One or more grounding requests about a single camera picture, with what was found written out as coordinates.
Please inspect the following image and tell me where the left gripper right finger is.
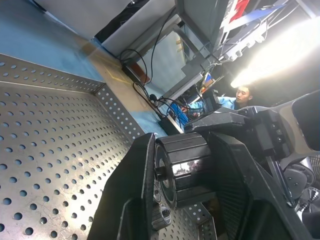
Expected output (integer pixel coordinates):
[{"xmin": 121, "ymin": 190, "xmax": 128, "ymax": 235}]
[{"xmin": 206, "ymin": 130, "xmax": 315, "ymax": 240}]

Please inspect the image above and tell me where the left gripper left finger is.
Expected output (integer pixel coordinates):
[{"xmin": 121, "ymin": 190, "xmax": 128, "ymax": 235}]
[{"xmin": 86, "ymin": 132, "xmax": 157, "ymax": 240}]

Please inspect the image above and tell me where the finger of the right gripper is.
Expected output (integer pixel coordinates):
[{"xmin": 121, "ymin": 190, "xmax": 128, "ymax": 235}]
[{"xmin": 184, "ymin": 109, "xmax": 256, "ymax": 137}]

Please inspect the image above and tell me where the silver metal motor rotor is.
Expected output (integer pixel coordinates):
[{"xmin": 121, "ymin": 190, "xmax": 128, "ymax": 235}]
[
  {"xmin": 153, "ymin": 132, "xmax": 221, "ymax": 210},
  {"xmin": 151, "ymin": 202, "xmax": 174, "ymax": 231}
]

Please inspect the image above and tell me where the person in blue shirt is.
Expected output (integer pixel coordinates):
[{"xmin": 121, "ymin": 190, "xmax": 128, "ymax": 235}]
[{"xmin": 184, "ymin": 84, "xmax": 258, "ymax": 118}]

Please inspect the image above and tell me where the black power strip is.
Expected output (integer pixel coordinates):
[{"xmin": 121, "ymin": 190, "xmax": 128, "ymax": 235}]
[{"xmin": 158, "ymin": 116, "xmax": 186, "ymax": 136}]

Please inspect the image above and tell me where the perforated metal tray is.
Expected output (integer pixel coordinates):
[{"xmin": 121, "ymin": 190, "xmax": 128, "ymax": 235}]
[{"xmin": 0, "ymin": 52, "xmax": 218, "ymax": 240}]

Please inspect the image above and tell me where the long ceiling light strip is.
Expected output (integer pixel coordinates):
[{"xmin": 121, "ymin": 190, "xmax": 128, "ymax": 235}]
[{"xmin": 229, "ymin": 14, "xmax": 320, "ymax": 88}]

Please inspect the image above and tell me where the black power adapter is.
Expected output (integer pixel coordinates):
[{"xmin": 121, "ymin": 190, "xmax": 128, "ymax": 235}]
[{"xmin": 121, "ymin": 61, "xmax": 147, "ymax": 82}]

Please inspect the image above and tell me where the brown cardboard sheet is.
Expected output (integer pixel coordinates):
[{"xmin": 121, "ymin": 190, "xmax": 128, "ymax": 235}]
[{"xmin": 82, "ymin": 41, "xmax": 161, "ymax": 118}]

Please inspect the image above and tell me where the large white panel board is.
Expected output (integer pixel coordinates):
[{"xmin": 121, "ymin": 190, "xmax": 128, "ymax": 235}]
[{"xmin": 29, "ymin": 0, "xmax": 183, "ymax": 55}]

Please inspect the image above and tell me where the grey metal frame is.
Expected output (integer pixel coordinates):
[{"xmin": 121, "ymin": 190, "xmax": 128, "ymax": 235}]
[{"xmin": 172, "ymin": 0, "xmax": 222, "ymax": 76}]

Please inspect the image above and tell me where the long black cable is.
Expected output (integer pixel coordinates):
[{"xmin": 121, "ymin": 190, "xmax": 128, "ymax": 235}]
[{"xmin": 119, "ymin": 6, "xmax": 177, "ymax": 86}]

